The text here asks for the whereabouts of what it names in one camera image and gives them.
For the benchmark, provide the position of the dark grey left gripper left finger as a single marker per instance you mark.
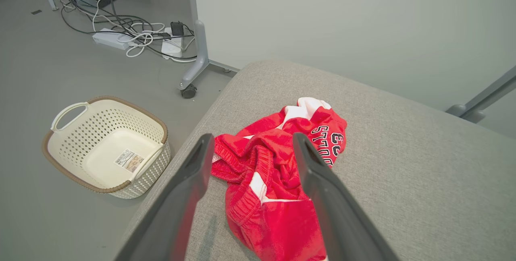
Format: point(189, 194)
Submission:
point(177, 212)

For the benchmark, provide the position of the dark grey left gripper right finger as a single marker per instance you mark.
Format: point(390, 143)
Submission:
point(338, 212)

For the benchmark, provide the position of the red white basketball shorts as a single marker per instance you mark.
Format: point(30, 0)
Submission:
point(274, 220)

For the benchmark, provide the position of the cream perforated laundry basket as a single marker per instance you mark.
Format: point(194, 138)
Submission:
point(109, 160)

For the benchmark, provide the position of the grey rounded partition foot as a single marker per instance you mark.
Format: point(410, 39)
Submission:
point(475, 117)
point(455, 110)

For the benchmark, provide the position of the grey partition leg with caster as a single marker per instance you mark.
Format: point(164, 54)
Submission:
point(199, 51)

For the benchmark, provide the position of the short white power strip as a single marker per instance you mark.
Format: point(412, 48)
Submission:
point(171, 47)

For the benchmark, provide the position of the black power adapter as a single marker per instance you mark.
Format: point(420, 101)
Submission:
point(177, 28)

